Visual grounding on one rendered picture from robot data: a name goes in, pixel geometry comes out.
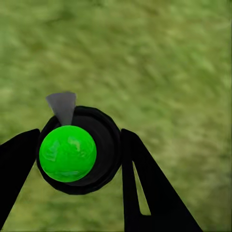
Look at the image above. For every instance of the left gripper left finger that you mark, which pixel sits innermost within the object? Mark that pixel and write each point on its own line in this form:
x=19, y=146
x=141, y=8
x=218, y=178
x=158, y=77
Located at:
x=17, y=157

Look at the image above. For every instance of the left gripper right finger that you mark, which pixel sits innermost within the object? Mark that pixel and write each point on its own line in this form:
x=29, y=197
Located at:
x=168, y=212

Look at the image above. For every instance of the pesticide atomizer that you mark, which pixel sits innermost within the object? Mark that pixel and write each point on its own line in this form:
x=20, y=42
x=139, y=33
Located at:
x=80, y=149

